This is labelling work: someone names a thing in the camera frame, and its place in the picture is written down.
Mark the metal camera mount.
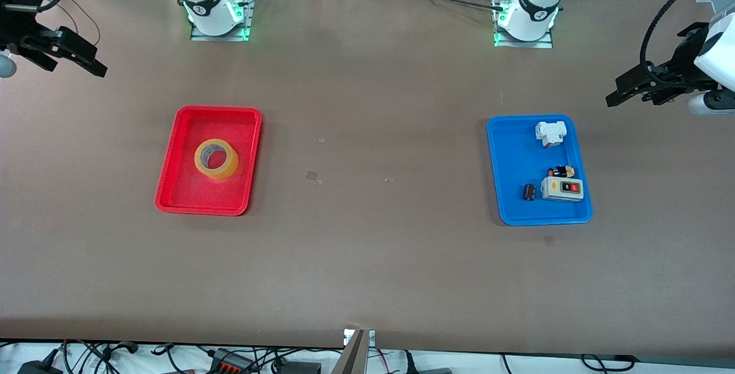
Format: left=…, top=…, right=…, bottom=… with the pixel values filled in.
left=331, top=329, right=377, bottom=374

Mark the white circuit breaker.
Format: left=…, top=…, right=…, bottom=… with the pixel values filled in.
left=535, top=121, right=567, bottom=149

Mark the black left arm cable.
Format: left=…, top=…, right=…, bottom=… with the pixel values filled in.
left=640, top=0, right=713, bottom=71

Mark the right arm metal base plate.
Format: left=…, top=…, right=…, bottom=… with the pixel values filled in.
left=191, top=0, right=254, bottom=41

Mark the yellow tape roll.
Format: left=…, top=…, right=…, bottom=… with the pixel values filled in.
left=194, top=138, right=239, bottom=180

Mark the blue plastic tray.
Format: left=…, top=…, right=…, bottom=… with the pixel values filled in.
left=487, top=114, right=593, bottom=227

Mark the red plastic tray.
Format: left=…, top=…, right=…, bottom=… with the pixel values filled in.
left=154, top=106, right=263, bottom=217

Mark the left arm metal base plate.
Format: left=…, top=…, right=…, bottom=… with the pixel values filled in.
left=494, top=0, right=553, bottom=48

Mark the black orange power strip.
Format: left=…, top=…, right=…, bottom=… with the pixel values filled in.
left=208, top=348, right=253, bottom=374

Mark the thin black wire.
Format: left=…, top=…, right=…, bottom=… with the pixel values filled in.
left=55, top=1, right=102, bottom=47

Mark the black floor cable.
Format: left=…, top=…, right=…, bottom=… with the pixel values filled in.
left=580, top=353, right=636, bottom=372

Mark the black power adapter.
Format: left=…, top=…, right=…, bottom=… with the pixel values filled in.
left=17, top=350, right=63, bottom=374

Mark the grey push-button switch box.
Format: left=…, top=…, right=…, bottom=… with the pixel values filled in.
left=541, top=176, right=585, bottom=203

